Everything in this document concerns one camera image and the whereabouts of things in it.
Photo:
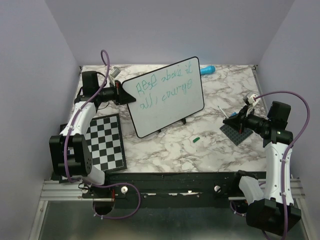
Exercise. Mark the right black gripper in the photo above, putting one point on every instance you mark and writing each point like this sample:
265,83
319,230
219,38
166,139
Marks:
240,120

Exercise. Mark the metal wire board stand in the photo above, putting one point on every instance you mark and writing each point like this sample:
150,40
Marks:
183,121

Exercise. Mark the black framed whiteboard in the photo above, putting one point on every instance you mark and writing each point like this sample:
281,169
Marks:
165,96

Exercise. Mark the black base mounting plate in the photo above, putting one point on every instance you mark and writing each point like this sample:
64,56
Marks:
171,190

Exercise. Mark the grey lego baseplate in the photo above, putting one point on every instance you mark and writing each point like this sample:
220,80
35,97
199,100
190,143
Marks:
236,137

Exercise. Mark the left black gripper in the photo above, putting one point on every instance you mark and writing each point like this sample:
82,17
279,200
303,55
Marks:
124,97

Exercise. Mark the aluminium extrusion rail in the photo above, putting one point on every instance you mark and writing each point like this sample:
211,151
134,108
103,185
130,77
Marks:
52,190

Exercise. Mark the blue toy microphone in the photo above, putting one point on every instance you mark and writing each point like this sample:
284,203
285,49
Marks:
207,70

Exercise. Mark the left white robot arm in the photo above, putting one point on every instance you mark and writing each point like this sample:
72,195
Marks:
70,155

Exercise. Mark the green whiteboard marker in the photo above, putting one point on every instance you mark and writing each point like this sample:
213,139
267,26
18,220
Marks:
223,112

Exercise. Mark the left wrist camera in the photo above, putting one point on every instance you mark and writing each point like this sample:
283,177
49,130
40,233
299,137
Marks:
115,72

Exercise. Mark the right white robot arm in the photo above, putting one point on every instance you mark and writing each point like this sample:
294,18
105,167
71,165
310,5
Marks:
270,209

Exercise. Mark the black white checkerboard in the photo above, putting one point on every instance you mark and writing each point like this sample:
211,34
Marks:
105,142

